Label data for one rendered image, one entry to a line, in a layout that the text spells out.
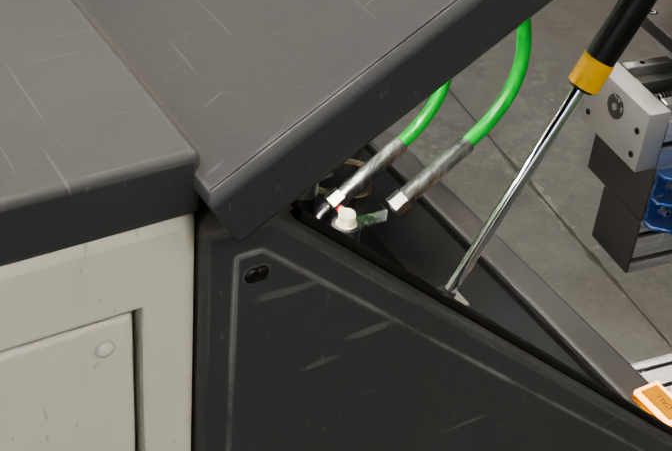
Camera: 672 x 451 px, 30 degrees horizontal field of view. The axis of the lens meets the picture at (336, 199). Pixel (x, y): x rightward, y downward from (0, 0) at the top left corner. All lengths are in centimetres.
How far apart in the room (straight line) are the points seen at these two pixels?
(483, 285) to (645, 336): 143
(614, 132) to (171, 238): 117
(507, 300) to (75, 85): 86
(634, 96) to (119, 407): 112
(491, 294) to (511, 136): 196
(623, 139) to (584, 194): 152
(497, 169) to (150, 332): 264
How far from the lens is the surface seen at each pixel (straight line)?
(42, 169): 55
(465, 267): 76
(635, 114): 164
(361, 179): 125
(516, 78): 118
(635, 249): 177
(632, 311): 287
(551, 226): 306
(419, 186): 118
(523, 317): 137
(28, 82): 61
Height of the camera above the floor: 182
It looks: 37 degrees down
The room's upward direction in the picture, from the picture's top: 6 degrees clockwise
